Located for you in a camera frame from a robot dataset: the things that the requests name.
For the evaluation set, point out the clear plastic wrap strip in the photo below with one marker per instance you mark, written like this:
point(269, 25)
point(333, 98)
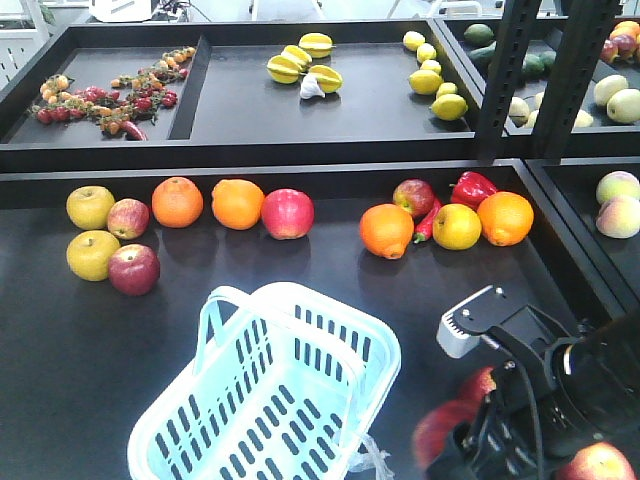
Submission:
point(372, 459)

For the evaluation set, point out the orange fruit right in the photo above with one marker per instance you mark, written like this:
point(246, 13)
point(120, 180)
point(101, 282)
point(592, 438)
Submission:
point(506, 218)

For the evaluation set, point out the yellow green apple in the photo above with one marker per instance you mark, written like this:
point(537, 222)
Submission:
point(88, 206)

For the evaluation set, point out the red pink apple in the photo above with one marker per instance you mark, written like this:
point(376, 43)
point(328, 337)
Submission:
point(287, 214)

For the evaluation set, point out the dark red apple back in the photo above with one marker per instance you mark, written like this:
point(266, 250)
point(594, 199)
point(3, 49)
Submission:
point(415, 196)

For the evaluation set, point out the dark red apple front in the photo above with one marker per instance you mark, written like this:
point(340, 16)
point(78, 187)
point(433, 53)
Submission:
point(477, 386)

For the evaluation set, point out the dark red apple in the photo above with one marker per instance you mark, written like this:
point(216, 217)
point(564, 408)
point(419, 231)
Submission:
point(415, 196)
point(477, 386)

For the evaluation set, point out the black upright post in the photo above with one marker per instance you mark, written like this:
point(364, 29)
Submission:
point(503, 77)

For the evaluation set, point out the pale green apple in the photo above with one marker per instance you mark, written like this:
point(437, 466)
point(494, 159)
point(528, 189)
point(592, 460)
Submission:
point(623, 107)

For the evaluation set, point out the pale peach front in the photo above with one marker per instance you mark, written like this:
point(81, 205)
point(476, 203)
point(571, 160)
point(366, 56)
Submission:
point(618, 217)

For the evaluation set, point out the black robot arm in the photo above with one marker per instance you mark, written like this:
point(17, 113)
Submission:
point(605, 375)

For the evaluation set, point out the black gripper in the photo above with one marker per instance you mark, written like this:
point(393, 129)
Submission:
point(526, 336)

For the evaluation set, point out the black wooden produce display stand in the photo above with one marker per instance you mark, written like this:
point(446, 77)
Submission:
point(81, 362)

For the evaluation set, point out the red chili pepper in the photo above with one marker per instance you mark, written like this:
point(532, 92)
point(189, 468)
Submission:
point(423, 230)

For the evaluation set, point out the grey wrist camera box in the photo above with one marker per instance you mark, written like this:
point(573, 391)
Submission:
point(462, 326)

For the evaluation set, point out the orange fruit left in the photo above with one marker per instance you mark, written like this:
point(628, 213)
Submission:
point(386, 230)

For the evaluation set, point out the white garlic bulb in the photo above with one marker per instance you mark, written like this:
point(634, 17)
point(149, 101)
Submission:
point(310, 88)

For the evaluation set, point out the orange fruit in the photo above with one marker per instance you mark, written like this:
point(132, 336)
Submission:
point(386, 230)
point(506, 218)

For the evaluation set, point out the cherry tomato vine pile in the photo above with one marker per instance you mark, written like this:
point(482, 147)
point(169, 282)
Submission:
point(118, 110)

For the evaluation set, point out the pale peach back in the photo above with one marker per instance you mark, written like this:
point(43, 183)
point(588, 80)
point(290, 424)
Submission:
point(617, 183)

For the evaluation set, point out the red apple bottom edge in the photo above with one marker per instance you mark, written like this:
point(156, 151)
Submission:
point(600, 461)

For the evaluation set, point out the red bell pepper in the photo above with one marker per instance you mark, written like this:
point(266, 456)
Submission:
point(472, 189)

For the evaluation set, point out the pale peach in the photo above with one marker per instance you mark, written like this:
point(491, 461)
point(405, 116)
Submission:
point(618, 217)
point(617, 183)

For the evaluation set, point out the light blue plastic basket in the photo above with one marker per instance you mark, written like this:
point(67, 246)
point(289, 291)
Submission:
point(283, 384)

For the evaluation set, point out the yellow round fruit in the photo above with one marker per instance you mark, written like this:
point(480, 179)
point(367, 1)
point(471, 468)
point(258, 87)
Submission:
point(456, 227)

